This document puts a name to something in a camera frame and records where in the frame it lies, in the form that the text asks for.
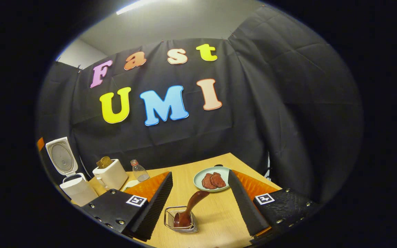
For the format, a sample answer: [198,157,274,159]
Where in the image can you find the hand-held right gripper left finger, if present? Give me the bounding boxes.
[81,171,173,241]

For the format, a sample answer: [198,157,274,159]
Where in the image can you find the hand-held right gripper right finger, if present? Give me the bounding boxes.
[228,169,319,238]

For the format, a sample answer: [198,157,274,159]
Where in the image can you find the metal wire chopstick holder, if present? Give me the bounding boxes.
[164,206,199,234]

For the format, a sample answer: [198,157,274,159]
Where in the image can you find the brown wooden spoon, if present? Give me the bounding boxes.
[173,190,210,228]

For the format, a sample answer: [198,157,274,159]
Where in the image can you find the white rice cooker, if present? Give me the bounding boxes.
[45,137,99,207]

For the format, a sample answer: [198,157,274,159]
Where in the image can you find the clear plastic bottle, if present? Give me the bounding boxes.
[131,159,150,182]

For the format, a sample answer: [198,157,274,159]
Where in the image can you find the light green plate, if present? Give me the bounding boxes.
[193,166,231,192]

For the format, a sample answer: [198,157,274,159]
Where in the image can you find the white toaster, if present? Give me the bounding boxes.
[92,159,129,191]

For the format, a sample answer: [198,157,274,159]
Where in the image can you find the narrow ceiling light strip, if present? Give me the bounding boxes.
[116,0,157,15]

